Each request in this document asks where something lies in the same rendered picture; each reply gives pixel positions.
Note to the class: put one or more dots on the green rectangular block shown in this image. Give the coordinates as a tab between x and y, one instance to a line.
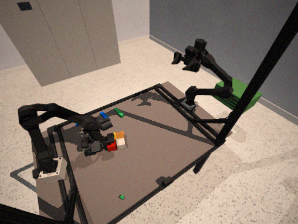
119	112

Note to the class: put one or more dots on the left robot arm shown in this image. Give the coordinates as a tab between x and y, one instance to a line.
29	120

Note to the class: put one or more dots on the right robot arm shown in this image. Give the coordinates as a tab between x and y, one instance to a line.
209	62

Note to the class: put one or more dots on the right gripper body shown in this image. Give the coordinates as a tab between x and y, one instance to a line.
187	60

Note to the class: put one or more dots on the red cube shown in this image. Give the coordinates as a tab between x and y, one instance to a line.
112	147

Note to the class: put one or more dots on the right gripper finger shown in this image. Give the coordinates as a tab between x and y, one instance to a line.
175	61
190	67

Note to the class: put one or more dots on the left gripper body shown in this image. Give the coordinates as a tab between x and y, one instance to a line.
109	139

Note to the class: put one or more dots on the blue flat bar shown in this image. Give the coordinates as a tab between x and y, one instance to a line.
103	115

